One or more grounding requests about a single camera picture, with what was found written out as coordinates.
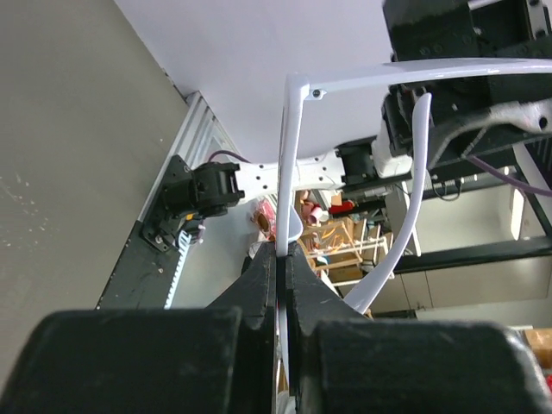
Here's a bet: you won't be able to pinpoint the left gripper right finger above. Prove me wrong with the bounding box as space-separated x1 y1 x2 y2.
284 253 551 413

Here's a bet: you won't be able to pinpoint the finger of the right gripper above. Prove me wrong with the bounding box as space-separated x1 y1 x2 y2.
428 98 551 168

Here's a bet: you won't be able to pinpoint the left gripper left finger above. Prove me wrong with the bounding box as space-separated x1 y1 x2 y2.
1 242 276 413

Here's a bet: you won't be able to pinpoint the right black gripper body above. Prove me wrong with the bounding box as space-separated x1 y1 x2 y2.
383 1 551 108

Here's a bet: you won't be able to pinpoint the white sunglasses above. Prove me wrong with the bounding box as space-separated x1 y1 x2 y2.
275 58 551 375

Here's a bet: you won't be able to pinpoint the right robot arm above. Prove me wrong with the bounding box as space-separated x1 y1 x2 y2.
141 1 551 252

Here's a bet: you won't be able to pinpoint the cluttered background shelving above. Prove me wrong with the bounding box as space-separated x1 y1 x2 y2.
248 190 416 313

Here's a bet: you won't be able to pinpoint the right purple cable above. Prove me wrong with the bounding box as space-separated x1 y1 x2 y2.
467 153 552 195

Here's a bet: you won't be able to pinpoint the aluminium frame rail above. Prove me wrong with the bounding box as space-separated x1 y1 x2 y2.
138 91 240 222

